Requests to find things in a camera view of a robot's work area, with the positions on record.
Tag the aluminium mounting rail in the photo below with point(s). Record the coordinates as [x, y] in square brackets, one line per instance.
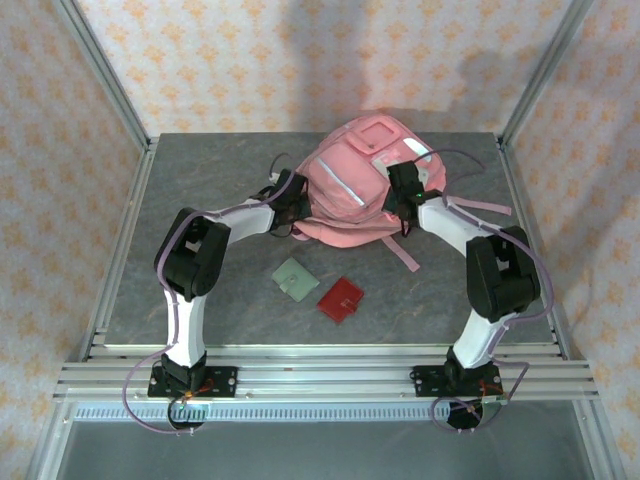
[325, 380]

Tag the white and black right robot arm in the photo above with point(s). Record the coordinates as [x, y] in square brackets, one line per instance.
[475, 340]

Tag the aluminium table side rail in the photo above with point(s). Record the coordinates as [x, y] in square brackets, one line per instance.
[131, 225]
[531, 235]

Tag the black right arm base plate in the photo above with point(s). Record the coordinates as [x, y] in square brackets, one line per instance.
[425, 381]

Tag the aluminium frame leg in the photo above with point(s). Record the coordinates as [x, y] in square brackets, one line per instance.
[50, 445]
[601, 445]

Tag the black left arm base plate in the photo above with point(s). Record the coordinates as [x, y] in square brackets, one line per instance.
[222, 381]

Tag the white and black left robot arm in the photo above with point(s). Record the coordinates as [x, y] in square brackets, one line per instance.
[187, 325]

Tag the red wallet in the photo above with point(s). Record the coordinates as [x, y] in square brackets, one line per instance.
[340, 300]

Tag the mint green wallet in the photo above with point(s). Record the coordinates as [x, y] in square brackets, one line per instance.
[295, 280]

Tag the aluminium frame post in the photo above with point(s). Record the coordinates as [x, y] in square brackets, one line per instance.
[107, 75]
[545, 75]

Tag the pink student backpack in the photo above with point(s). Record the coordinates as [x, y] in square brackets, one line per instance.
[345, 200]

